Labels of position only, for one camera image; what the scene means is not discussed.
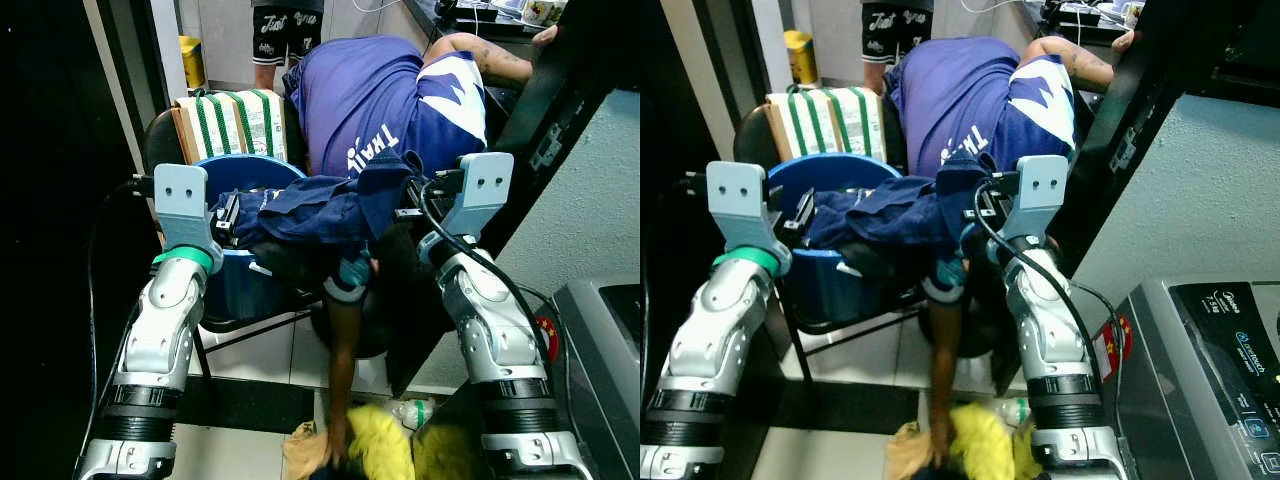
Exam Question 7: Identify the bending person in purple shirt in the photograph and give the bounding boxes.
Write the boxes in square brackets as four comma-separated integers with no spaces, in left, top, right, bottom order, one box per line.
[885,35,1141,471]
[283,28,563,473]

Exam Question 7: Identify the yellow can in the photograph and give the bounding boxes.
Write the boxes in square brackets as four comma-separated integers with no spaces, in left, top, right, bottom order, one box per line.
[783,30,819,87]
[178,35,208,91]

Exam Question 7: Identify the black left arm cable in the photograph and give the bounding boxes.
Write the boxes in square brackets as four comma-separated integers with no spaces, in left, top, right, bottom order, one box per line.
[85,172,161,441]
[640,172,713,401]

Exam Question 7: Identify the navy blue garment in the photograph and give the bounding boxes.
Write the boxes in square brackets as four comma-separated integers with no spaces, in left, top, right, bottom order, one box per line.
[213,150,426,253]
[805,150,991,251]

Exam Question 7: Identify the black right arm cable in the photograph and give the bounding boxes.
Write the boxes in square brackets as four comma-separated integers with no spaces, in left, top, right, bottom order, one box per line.
[418,178,571,441]
[972,178,1126,441]

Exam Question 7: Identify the black chair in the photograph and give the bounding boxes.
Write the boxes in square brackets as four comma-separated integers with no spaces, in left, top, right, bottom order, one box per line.
[140,100,336,381]
[733,100,931,386]

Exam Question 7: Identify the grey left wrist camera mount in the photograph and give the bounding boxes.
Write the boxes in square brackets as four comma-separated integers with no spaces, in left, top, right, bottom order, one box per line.
[152,162,225,273]
[705,160,793,276]

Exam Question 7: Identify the brown paper bag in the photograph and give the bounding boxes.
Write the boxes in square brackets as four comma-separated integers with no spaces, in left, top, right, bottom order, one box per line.
[885,420,936,480]
[282,420,331,480]

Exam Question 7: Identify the blue plastic bucket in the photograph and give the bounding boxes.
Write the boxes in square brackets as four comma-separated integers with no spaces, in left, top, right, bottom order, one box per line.
[190,154,336,323]
[768,153,926,326]

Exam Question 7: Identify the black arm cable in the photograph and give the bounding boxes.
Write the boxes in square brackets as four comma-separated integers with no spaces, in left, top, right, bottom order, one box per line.
[85,172,161,441]
[418,178,571,441]
[972,178,1126,441]
[640,172,713,401]

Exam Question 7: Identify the grey washing machine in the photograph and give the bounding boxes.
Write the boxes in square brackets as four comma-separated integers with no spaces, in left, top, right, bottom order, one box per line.
[548,278,641,480]
[1110,278,1280,480]

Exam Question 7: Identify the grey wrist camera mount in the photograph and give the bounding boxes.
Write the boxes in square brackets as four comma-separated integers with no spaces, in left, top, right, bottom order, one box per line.
[432,151,515,241]
[705,160,793,276]
[152,162,225,273]
[1000,154,1071,241]

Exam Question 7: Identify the red star sticker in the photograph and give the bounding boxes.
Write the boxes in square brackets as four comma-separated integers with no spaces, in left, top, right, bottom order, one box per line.
[1094,314,1134,383]
[535,314,561,363]

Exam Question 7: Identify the standing person in black shorts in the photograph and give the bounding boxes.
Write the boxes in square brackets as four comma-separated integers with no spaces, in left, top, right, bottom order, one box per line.
[860,0,936,96]
[250,0,326,93]

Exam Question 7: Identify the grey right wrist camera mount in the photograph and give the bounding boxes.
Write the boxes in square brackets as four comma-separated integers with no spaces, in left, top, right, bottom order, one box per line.
[1000,154,1071,241]
[432,151,515,241]

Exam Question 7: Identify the yellow cloth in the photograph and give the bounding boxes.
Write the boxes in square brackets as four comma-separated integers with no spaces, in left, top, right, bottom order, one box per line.
[945,402,1046,480]
[345,402,483,480]

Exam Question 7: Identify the green striped white box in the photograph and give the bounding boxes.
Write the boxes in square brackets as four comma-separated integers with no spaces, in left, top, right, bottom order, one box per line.
[172,88,289,166]
[765,85,889,163]

